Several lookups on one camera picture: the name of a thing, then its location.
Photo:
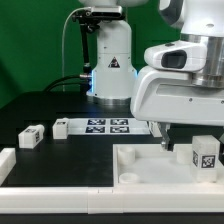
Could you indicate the black camera on stand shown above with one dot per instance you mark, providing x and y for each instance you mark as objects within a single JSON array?
[{"x": 89, "y": 19}]

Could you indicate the white square tabletop part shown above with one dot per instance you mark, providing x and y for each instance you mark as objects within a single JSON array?
[{"x": 150, "y": 164}]

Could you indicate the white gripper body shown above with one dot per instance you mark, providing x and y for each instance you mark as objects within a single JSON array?
[{"x": 169, "y": 97}]

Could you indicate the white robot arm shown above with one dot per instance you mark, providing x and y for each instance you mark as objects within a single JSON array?
[{"x": 198, "y": 21}]

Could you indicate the white U-shaped obstacle fence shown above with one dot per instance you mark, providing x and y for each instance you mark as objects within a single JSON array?
[{"x": 119, "y": 198}]

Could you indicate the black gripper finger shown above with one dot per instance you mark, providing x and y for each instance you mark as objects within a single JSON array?
[{"x": 165, "y": 142}]

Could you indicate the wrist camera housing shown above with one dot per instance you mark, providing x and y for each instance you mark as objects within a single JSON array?
[{"x": 177, "y": 56}]

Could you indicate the white sheet with fiducial tags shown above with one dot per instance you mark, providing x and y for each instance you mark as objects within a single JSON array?
[{"x": 107, "y": 126}]

